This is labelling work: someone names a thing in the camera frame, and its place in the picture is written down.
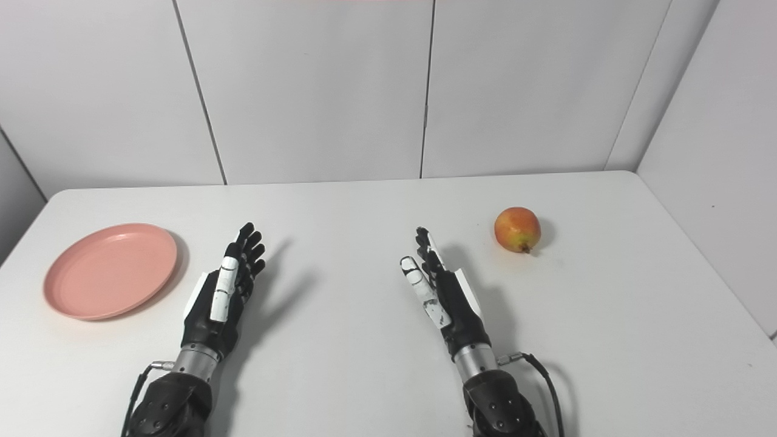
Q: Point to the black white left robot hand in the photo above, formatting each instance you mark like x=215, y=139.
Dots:
x=213, y=321

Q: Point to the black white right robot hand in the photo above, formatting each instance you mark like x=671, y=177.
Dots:
x=456, y=309

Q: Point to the red yellow pomegranate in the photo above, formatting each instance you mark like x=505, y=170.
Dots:
x=516, y=227

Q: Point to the pink round plate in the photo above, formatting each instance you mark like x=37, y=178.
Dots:
x=109, y=271

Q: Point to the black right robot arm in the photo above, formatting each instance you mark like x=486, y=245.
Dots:
x=501, y=406

